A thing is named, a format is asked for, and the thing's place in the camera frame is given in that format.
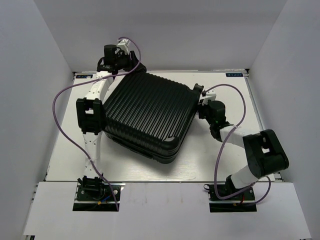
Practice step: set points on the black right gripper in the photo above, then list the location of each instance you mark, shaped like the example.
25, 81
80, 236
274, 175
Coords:
203, 104

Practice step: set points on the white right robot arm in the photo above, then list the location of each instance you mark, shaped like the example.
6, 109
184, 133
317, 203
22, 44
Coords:
263, 150

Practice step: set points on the black suitcase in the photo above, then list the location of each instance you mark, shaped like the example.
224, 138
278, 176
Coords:
150, 115

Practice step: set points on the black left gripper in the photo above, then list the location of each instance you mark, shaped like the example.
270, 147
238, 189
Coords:
129, 57

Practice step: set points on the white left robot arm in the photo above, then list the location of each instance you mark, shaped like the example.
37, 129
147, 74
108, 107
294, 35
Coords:
91, 118

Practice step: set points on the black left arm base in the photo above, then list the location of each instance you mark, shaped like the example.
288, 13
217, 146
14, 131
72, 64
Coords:
94, 195

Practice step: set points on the black suitcase wheel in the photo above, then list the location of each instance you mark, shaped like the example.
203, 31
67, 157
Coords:
198, 88

